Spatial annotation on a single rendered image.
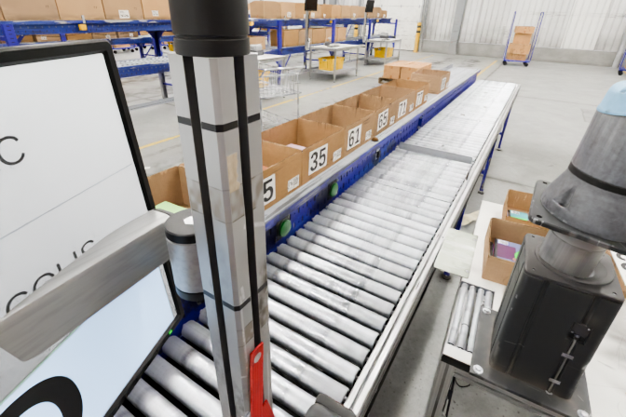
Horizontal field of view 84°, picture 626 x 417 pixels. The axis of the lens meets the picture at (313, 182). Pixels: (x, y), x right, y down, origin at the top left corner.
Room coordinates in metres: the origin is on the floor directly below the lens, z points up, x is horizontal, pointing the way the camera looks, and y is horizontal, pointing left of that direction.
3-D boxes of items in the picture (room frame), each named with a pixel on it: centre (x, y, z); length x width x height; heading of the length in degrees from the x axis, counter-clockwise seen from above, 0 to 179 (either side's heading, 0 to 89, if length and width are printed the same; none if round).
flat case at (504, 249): (1.03, -0.75, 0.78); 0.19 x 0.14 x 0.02; 154
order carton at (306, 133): (1.60, 0.07, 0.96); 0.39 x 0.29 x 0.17; 149
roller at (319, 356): (0.71, 0.08, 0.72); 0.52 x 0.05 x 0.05; 59
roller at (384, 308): (0.93, -0.05, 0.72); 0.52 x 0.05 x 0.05; 59
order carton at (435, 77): (3.62, -1.15, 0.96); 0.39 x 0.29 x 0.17; 149
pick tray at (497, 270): (0.99, -0.83, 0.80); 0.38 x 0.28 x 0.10; 64
